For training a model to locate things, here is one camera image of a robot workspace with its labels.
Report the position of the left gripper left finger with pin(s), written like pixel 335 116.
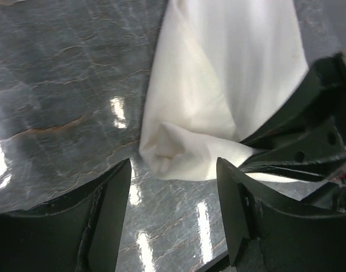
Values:
pixel 78 231

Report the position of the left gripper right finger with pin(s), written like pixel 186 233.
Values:
pixel 268 231

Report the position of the white cloth napkin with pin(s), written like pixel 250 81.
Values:
pixel 221 69

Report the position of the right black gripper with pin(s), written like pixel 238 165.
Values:
pixel 320 99

